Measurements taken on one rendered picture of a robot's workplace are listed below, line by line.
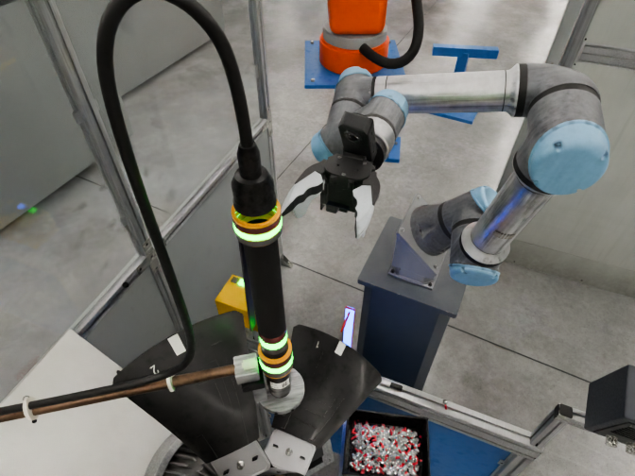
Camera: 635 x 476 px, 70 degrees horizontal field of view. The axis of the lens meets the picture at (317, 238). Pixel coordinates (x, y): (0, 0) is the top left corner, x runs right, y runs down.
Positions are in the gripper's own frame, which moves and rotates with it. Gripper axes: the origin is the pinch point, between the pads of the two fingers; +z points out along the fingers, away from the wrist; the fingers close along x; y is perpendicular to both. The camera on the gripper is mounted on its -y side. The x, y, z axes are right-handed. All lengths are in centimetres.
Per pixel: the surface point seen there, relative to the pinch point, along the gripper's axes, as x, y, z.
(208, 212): 70, 77, -60
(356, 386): -7.8, 49.1, -2.1
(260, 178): -1.3, -19.6, 16.2
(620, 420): -58, 46, -14
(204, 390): 13.3, 28.8, 17.5
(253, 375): 1.4, 11.6, 18.9
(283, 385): -1.6, 15.7, 17.0
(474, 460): -44, 106, -20
